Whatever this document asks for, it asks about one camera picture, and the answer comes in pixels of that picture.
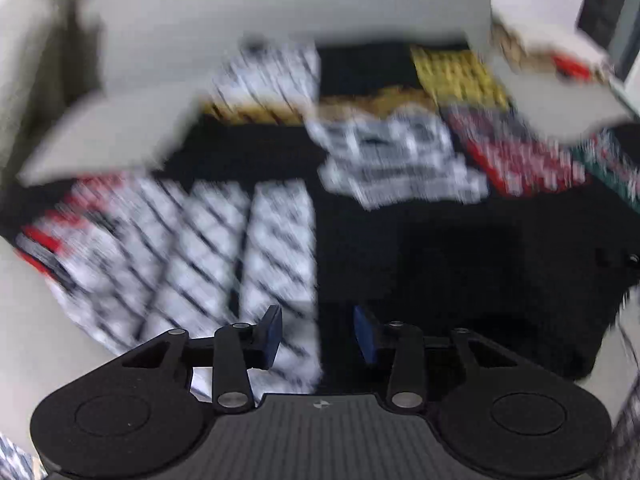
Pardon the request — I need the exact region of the grey sofa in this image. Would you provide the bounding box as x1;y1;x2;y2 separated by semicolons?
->
0;0;640;461

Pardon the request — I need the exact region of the patterned cloth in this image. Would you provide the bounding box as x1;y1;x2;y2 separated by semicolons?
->
0;432;40;480
611;400;640;480

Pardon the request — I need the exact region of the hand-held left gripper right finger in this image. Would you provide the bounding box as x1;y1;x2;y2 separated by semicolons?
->
353;305;521;413

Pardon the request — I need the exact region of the dark window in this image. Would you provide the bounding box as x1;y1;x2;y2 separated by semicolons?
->
575;0;640;81

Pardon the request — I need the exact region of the black patchwork knit sweater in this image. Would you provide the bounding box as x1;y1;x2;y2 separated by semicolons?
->
0;42;640;397

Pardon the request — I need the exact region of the white cloth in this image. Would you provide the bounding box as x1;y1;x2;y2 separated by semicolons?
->
492;17;613;68

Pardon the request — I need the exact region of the red cloth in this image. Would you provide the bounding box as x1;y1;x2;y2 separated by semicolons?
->
552;55;595;81

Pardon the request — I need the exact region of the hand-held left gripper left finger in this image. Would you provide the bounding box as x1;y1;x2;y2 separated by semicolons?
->
120;305;283;414

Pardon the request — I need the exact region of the tan cloth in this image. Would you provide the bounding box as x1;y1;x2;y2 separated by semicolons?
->
490;25;556;75

